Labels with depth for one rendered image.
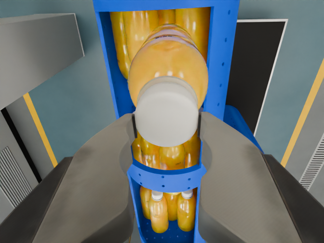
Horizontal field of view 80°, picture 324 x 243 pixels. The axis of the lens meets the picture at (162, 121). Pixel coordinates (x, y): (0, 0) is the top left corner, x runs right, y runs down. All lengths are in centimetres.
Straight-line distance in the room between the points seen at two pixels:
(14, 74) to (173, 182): 85
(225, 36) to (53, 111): 187
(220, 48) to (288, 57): 148
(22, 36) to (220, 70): 97
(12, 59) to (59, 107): 102
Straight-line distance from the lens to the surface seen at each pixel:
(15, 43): 113
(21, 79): 112
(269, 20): 155
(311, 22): 184
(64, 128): 216
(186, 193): 72
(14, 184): 244
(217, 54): 38
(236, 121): 143
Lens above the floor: 156
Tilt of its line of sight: 58 degrees down
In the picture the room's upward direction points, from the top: 176 degrees counter-clockwise
